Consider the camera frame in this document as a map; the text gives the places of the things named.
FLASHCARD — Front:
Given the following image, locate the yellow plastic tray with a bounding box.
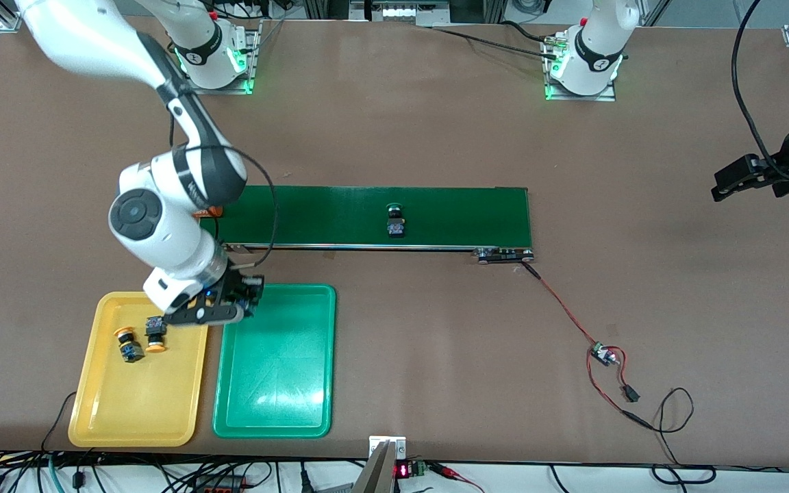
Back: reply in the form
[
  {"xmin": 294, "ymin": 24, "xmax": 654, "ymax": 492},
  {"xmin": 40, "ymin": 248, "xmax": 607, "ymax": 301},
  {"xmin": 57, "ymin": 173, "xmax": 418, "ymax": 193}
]
[{"xmin": 68, "ymin": 291, "xmax": 212, "ymax": 448}]

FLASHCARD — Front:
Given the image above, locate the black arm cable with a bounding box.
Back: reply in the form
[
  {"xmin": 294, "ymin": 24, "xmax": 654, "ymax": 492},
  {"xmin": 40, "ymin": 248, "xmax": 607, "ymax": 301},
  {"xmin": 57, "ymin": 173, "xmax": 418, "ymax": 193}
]
[
  {"xmin": 168, "ymin": 116, "xmax": 279, "ymax": 271},
  {"xmin": 731, "ymin": 0, "xmax": 789, "ymax": 182}
]

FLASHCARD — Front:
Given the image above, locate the red black plug cable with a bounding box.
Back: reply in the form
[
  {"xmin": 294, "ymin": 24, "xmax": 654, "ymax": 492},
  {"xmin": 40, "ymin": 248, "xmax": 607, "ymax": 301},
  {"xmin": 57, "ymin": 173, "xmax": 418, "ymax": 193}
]
[{"xmin": 607, "ymin": 344, "xmax": 631, "ymax": 391}]

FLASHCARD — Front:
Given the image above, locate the white mounting bracket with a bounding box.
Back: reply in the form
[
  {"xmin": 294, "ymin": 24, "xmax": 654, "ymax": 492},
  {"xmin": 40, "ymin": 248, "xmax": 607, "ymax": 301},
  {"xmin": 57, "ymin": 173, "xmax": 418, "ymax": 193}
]
[{"xmin": 369, "ymin": 436, "xmax": 408, "ymax": 461}]

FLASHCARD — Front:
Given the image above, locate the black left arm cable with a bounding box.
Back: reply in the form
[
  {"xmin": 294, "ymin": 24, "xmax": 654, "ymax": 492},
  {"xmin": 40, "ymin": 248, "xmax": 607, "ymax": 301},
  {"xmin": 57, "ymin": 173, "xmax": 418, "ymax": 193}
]
[{"xmin": 731, "ymin": 0, "xmax": 789, "ymax": 182}]

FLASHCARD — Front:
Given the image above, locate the red black supply cable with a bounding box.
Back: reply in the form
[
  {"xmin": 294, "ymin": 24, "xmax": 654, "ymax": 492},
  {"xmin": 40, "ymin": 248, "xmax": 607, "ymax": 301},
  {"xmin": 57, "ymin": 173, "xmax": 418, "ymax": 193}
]
[{"xmin": 585, "ymin": 356, "xmax": 652, "ymax": 429}]

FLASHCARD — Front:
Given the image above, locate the red black conveyor power cable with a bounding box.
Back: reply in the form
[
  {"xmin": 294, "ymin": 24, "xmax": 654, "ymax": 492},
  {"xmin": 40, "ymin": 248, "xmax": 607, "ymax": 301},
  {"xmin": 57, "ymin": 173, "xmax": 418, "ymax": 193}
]
[{"xmin": 523, "ymin": 262, "xmax": 597, "ymax": 346}]

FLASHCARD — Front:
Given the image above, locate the green plastic tray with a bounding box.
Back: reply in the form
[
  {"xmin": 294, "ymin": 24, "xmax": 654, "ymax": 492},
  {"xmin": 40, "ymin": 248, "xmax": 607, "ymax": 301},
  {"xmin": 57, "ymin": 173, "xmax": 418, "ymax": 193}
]
[{"xmin": 212, "ymin": 283, "xmax": 337, "ymax": 439}]

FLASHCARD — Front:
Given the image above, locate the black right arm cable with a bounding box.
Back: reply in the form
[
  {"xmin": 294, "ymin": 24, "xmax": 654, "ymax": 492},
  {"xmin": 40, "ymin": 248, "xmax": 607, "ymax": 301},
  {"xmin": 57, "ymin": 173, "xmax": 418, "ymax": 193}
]
[{"xmin": 168, "ymin": 116, "xmax": 279, "ymax": 271}]

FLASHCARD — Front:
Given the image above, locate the green conveyor belt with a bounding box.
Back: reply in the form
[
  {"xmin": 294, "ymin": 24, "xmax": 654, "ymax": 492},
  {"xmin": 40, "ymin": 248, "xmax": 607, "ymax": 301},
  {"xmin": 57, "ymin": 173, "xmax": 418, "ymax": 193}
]
[{"xmin": 194, "ymin": 184, "xmax": 536, "ymax": 264}]

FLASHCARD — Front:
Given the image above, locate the yellow mushroom push button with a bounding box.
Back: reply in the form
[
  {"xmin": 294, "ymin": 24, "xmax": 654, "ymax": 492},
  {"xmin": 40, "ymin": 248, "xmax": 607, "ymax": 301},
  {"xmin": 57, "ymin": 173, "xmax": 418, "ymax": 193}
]
[
  {"xmin": 114, "ymin": 327, "xmax": 146, "ymax": 364},
  {"xmin": 144, "ymin": 315, "xmax": 168, "ymax": 354}
]

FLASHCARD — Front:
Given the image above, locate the orange power strip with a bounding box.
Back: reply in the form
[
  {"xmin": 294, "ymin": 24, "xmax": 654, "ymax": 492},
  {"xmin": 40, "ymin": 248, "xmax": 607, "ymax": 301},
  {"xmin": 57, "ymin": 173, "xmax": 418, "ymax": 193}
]
[{"xmin": 192, "ymin": 476, "xmax": 248, "ymax": 493}]

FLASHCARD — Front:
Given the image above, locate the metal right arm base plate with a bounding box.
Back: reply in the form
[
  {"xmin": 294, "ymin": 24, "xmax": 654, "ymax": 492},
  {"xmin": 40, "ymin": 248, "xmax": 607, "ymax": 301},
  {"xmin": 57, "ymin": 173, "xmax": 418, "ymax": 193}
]
[{"xmin": 182, "ymin": 21, "xmax": 262, "ymax": 95}]

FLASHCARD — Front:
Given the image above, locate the small speed controller board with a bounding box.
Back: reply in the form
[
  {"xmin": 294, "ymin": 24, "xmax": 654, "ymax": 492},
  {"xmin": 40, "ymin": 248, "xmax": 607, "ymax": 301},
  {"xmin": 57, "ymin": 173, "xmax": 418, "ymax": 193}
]
[{"xmin": 589, "ymin": 341, "xmax": 623, "ymax": 367}]

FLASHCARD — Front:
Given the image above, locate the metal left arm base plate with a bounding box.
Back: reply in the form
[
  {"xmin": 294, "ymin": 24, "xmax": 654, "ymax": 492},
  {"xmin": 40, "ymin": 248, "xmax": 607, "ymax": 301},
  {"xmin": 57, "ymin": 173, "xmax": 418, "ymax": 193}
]
[{"xmin": 544, "ymin": 31, "xmax": 618, "ymax": 102}]

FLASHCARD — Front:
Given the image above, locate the teal cable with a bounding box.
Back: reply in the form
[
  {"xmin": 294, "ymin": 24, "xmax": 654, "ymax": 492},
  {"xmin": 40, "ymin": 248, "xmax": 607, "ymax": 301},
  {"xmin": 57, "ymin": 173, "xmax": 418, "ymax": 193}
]
[{"xmin": 45, "ymin": 455, "xmax": 66, "ymax": 493}]

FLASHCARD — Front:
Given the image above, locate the grey aluminium profile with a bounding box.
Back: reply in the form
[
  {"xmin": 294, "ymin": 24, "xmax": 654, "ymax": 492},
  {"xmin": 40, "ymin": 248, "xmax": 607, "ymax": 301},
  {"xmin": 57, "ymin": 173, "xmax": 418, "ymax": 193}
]
[{"xmin": 352, "ymin": 442, "xmax": 397, "ymax": 493}]

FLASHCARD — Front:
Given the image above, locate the black cable beside tray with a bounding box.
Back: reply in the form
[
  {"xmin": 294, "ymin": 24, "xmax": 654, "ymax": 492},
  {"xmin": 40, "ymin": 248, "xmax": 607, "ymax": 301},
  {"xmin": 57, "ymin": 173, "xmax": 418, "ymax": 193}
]
[{"xmin": 41, "ymin": 392, "xmax": 79, "ymax": 454}]

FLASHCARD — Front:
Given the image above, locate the black table cable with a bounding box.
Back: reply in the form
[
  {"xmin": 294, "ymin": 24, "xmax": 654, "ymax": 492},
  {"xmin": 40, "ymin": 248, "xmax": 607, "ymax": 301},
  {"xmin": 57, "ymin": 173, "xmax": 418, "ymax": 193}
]
[{"xmin": 432, "ymin": 27, "xmax": 549, "ymax": 58}]

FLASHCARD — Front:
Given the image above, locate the red clip lead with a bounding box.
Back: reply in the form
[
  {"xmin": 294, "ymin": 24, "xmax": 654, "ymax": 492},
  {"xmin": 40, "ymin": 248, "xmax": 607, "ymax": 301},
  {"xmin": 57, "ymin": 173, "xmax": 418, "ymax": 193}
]
[{"xmin": 429, "ymin": 462, "xmax": 484, "ymax": 493}]

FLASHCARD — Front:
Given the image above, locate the thin black cable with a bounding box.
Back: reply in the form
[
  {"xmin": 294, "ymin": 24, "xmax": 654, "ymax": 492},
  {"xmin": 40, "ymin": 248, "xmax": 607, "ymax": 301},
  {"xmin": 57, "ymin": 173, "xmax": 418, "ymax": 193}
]
[{"xmin": 648, "ymin": 387, "xmax": 717, "ymax": 485}]

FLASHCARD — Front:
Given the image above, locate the white background device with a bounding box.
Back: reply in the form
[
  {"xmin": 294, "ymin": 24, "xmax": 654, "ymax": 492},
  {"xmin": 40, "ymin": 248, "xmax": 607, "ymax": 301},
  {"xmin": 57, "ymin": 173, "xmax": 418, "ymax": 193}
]
[{"xmin": 350, "ymin": 0, "xmax": 450, "ymax": 27}]

